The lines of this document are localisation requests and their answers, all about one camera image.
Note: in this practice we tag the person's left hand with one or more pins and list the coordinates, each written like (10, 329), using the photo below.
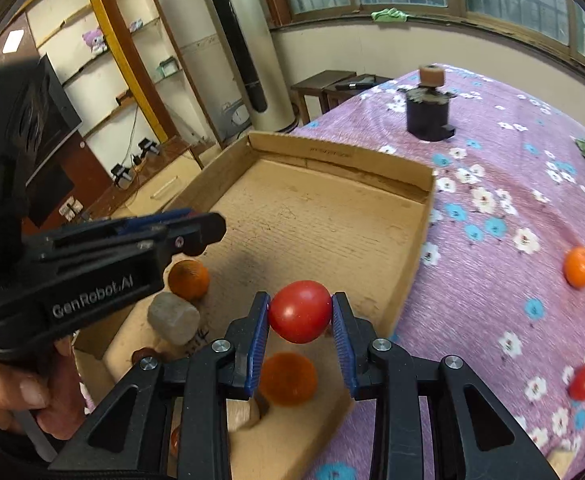
(22, 395)

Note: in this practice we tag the light wooden cabinet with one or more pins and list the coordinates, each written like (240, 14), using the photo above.
(162, 185)

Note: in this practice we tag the pale green box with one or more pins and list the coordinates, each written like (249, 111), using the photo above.
(166, 66)

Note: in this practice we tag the white tower air conditioner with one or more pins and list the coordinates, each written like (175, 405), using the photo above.
(267, 60)

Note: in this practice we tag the purple floral tablecloth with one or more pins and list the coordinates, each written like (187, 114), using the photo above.
(482, 310)

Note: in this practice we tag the orange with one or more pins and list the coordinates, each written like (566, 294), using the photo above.
(287, 379)
(188, 280)
(580, 266)

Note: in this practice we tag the cardboard box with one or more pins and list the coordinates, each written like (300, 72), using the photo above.
(312, 230)

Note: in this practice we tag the brown roll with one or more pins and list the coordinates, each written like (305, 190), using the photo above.
(431, 76)

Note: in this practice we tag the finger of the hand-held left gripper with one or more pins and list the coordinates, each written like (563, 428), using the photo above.
(197, 234)
(142, 221)

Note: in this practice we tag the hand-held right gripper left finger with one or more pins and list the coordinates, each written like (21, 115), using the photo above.
(258, 345)

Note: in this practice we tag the green cloth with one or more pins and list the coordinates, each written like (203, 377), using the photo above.
(390, 14)

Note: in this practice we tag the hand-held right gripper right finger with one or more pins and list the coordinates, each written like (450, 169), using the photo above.
(343, 345)

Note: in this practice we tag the purple plush toy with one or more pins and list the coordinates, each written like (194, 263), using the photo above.
(95, 41)

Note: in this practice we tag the flat black box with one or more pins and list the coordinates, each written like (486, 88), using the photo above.
(357, 83)

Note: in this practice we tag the black television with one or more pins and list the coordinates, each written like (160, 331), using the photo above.
(47, 110)

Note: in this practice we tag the dark wooden side table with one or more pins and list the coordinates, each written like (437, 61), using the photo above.
(337, 96)
(315, 85)

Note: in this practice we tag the white ceiling light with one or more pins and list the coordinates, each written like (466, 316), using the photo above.
(13, 41)

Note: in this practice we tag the red date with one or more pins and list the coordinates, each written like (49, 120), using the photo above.
(145, 355)
(174, 440)

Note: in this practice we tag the person's left forearm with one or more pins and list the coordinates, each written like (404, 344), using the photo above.
(0, 457)

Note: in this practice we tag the black charger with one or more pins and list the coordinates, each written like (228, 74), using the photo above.
(148, 147)
(121, 174)

